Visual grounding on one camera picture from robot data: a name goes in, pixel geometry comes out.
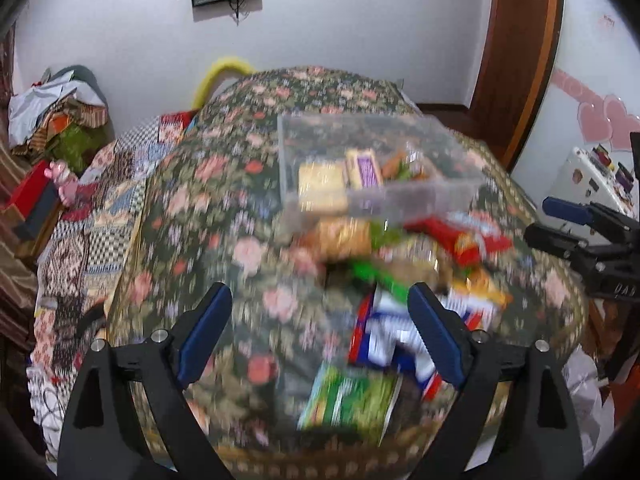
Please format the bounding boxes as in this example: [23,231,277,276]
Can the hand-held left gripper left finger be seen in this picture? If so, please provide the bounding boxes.
[57,282,236,480]

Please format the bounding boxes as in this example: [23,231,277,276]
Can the wooden door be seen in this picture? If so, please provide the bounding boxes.
[467,0,566,171]

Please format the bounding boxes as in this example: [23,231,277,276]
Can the red box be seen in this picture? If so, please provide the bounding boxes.
[4,162,64,262]

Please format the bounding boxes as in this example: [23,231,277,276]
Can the green and yellow snack packet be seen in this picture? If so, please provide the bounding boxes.
[298,362,404,444]

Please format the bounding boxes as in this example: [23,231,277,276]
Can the floral tablecloth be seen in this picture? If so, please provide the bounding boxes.
[107,65,589,480]

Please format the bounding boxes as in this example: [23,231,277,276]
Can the yellow tube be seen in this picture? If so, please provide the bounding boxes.
[192,56,259,111]

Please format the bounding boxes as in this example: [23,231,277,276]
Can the white appliance with stickers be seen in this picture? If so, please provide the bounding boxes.
[552,146,640,222]

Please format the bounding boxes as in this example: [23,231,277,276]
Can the purple snack packet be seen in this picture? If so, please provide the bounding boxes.
[345,148,386,192]

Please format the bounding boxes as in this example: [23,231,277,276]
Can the white plastic bag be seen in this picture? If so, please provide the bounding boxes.
[562,344,617,462]

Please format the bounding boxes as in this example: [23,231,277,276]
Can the bright green snack packet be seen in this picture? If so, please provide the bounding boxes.
[349,257,417,302]

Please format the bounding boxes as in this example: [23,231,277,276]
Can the pile of clothes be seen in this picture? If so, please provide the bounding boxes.
[7,64,109,172]

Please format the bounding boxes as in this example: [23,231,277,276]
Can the patchwork quilt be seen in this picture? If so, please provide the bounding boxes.
[29,112,197,462]

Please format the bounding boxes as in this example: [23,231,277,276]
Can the orange and green snack packet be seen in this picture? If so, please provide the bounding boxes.
[382,149,432,182]

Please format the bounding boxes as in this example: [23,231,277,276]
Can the brown biscuit packet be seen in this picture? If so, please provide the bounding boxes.
[299,217,374,262]

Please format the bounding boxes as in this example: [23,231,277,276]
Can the pink heart wall decal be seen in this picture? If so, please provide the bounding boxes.
[550,67,640,154]

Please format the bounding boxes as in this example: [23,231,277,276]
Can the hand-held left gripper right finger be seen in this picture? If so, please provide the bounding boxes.
[405,282,586,480]

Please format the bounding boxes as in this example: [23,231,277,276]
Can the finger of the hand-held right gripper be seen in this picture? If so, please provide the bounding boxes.
[542,196,617,232]
[524,224,601,267]

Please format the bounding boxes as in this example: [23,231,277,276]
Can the pale yellow snack packet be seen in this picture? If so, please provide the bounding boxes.
[298,159,349,212]

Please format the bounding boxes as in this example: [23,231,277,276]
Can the pink toy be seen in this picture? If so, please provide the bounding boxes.
[43,159,82,207]

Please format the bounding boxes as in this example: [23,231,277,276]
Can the blue white red snack packet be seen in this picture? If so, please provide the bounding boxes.
[349,292,447,397]

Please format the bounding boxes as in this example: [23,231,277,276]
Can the clear plastic container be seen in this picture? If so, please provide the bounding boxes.
[276,112,487,227]

